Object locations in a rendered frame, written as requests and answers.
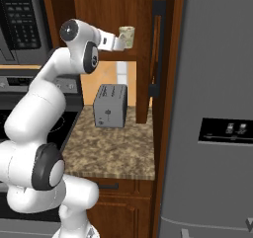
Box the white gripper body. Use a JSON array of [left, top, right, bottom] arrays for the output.
[[111, 34, 128, 51]]

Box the brown wooden cabinet door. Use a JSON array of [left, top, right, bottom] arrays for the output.
[[135, 0, 158, 124]]

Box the beige green glass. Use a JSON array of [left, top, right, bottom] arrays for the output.
[[118, 26, 136, 49]]

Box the grey toaster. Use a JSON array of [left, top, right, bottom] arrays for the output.
[[92, 83, 128, 129]]

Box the black and silver stove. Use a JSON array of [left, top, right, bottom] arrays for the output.
[[0, 68, 85, 238]]

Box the brown wooden tall side panel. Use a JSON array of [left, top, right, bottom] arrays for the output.
[[150, 0, 186, 238]]

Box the black microwave oven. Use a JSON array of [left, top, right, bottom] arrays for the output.
[[0, 0, 54, 66]]

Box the grey fridge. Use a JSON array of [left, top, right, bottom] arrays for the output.
[[157, 0, 253, 238]]

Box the brown wooden drawer front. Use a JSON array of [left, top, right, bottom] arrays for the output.
[[82, 177, 154, 198]]

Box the brown wooden base cupboard door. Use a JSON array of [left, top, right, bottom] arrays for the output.
[[86, 196, 153, 238]]

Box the black cabinet door handle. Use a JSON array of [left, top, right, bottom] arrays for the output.
[[148, 0, 167, 99]]

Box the brown wooden wall cabinet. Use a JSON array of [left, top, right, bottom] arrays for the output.
[[41, 0, 156, 62]]

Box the black drawer handle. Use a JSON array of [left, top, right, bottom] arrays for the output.
[[96, 182, 120, 191]]

